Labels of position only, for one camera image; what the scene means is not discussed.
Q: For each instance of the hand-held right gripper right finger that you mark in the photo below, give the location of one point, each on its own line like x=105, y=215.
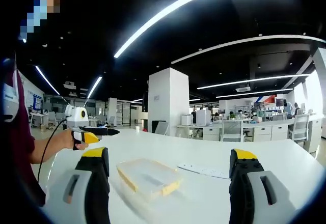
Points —
x=242, y=183

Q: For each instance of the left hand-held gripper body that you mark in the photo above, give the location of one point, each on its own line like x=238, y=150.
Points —
x=76, y=118

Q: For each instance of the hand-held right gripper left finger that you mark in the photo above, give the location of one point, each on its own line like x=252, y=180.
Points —
x=99, y=183

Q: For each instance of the clear yellow-rimmed plastic container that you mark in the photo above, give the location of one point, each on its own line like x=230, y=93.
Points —
x=147, y=171

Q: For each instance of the person's left hand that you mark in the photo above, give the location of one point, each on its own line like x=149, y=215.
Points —
x=68, y=140

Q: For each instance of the white power strip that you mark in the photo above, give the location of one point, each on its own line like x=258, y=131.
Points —
x=203, y=171

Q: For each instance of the grey office chair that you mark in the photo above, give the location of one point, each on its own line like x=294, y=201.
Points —
x=163, y=128
x=231, y=131
x=300, y=127

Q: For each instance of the black waste bin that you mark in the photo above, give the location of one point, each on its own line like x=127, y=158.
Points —
x=155, y=126

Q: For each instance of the white desk row with drawers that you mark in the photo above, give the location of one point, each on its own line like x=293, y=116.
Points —
x=262, y=132

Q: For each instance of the white chest device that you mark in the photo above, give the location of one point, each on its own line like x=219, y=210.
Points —
x=10, y=101

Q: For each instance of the white square pillar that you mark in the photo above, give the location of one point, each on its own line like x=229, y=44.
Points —
x=168, y=99

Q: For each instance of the large white appliance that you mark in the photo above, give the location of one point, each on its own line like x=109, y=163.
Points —
x=203, y=117

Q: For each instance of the small white appliance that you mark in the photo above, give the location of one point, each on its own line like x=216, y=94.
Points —
x=186, y=120

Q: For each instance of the straight ceiling light strip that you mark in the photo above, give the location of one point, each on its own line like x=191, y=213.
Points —
x=254, y=80
x=254, y=93

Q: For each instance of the ceiling air conditioner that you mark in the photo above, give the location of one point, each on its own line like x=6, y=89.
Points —
x=243, y=89

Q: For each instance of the curved ceiling light strip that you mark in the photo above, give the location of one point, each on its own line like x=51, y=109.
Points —
x=191, y=2

